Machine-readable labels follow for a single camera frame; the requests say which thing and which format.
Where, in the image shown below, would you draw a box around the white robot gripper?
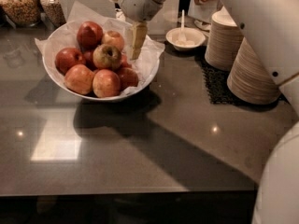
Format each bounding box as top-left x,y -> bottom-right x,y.
108,0 -> 163,60

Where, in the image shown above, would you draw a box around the pale red back apple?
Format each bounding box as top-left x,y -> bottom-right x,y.
101,30 -> 124,51

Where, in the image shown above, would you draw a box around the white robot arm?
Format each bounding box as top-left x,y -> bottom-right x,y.
110,0 -> 299,224

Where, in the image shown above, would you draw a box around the dark red top apple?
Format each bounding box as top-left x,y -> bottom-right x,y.
77,21 -> 103,49

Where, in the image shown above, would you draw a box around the dark red apple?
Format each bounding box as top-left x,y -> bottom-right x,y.
77,21 -> 103,49
55,48 -> 86,75

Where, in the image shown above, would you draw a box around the yellow-green centre apple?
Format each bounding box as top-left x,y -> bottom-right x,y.
93,44 -> 121,71

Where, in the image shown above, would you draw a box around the red apple behind centre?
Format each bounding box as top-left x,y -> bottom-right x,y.
121,54 -> 132,68

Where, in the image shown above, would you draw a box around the small hidden red apple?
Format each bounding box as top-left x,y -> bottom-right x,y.
83,50 -> 96,70

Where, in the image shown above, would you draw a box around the small white bowl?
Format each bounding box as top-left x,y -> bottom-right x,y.
166,28 -> 206,51

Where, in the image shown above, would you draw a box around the white paper bowl liner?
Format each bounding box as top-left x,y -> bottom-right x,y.
35,1 -> 164,102

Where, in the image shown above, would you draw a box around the red front right apple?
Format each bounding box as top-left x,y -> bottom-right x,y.
117,67 -> 139,91

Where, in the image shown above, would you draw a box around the dark red left apple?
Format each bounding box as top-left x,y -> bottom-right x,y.
55,48 -> 86,75

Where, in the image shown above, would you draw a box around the red-yellow front centre apple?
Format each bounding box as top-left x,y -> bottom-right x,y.
93,69 -> 121,98

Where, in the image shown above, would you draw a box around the red-yellow apple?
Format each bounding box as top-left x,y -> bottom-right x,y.
93,69 -> 121,98
64,64 -> 94,95

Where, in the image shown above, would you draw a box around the red-yellow front left apple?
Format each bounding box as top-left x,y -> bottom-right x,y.
64,64 -> 94,95

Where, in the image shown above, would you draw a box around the large white bowl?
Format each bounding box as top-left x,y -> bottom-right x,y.
36,17 -> 164,102

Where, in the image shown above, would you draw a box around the left clear sign holder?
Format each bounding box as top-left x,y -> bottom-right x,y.
60,0 -> 115,18

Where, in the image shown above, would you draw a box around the right glass cereal jar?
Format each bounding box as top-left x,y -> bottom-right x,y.
40,0 -> 65,27

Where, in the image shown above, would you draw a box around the glass cereal jar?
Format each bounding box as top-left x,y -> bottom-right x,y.
40,0 -> 65,27
0,0 -> 40,27

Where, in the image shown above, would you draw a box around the white paper cup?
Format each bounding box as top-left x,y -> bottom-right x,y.
188,0 -> 222,31

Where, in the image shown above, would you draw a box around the left stack paper bowls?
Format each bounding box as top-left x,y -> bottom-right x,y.
205,7 -> 243,71

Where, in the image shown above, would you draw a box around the stack paper bowls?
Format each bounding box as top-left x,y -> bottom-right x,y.
205,7 -> 243,71
227,38 -> 281,105

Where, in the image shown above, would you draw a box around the left glass cereal jar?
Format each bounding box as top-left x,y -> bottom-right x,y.
0,0 -> 40,27

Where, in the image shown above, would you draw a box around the black mesh mat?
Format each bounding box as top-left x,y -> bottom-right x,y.
198,57 -> 249,105

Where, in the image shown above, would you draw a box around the right stack paper bowls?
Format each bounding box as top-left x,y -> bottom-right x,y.
227,38 -> 281,105

